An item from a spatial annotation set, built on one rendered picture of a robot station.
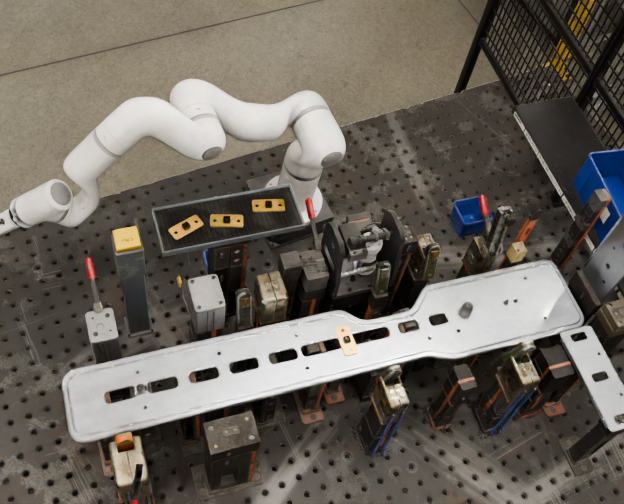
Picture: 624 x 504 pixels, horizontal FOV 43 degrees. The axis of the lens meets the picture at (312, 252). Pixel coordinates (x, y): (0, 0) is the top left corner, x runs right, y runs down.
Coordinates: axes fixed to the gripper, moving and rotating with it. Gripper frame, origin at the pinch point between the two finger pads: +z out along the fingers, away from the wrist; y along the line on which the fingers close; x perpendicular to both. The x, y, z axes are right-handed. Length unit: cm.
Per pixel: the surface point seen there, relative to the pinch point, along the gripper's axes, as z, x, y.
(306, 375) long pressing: -69, -66, 11
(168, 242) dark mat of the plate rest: -52, -22, 5
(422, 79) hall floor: -38, -12, 247
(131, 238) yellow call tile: -45.4, -17.2, 1.2
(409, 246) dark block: -93, -50, 45
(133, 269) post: -39.1, -24.7, 3.6
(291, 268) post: -70, -41, 23
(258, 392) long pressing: -61, -64, 2
